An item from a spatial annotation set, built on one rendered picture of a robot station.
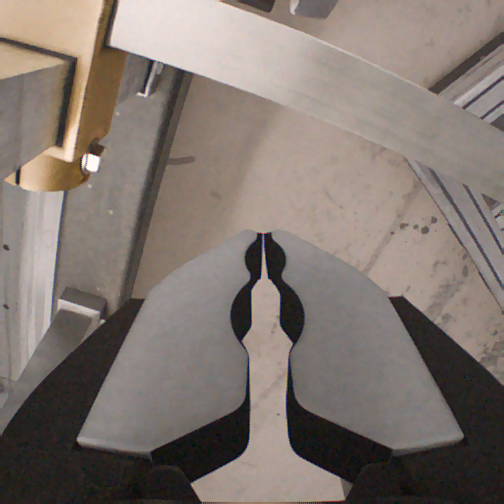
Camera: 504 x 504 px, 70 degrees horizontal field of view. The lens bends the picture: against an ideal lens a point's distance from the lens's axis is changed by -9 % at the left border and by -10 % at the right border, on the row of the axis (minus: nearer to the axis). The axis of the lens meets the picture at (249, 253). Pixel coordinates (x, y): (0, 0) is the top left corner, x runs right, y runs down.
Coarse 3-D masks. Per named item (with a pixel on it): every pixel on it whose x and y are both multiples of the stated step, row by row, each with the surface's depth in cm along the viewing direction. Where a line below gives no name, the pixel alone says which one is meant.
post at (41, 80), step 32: (0, 64) 11; (32, 64) 12; (64, 64) 13; (128, 64) 21; (0, 96) 10; (32, 96) 12; (64, 96) 14; (128, 96) 24; (0, 128) 10; (32, 128) 13; (0, 160) 11
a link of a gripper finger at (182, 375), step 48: (240, 240) 11; (192, 288) 9; (240, 288) 9; (144, 336) 8; (192, 336) 8; (240, 336) 10; (144, 384) 7; (192, 384) 7; (240, 384) 7; (96, 432) 6; (144, 432) 6; (192, 432) 6; (240, 432) 7; (192, 480) 7
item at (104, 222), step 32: (160, 64) 27; (160, 96) 30; (128, 128) 31; (160, 128) 31; (128, 160) 32; (160, 160) 34; (64, 192) 34; (96, 192) 34; (128, 192) 34; (64, 224) 36; (96, 224) 36; (128, 224) 36; (64, 256) 37; (96, 256) 37; (128, 256) 38; (64, 288) 40; (96, 288) 39; (128, 288) 42
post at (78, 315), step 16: (64, 304) 38; (80, 304) 38; (96, 304) 39; (64, 320) 36; (80, 320) 37; (96, 320) 39; (48, 336) 34; (64, 336) 35; (80, 336) 35; (48, 352) 33; (64, 352) 33; (32, 368) 31; (48, 368) 31; (16, 384) 29; (32, 384) 29; (16, 400) 28; (0, 416) 26; (0, 432) 25
